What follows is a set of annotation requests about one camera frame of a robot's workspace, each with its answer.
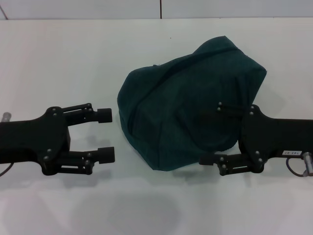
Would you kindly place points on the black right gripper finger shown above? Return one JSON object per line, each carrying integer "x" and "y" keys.
{"x": 230, "y": 164}
{"x": 227, "y": 111}

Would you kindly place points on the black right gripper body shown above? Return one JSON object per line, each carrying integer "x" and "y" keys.
{"x": 276, "y": 139}

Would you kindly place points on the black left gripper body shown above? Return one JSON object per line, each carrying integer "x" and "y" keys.
{"x": 31, "y": 142}

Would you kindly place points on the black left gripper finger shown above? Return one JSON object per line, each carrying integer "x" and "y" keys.
{"x": 105, "y": 154}
{"x": 102, "y": 116}

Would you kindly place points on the dark teal insulated lunch bag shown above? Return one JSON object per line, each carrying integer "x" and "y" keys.
{"x": 176, "y": 110}

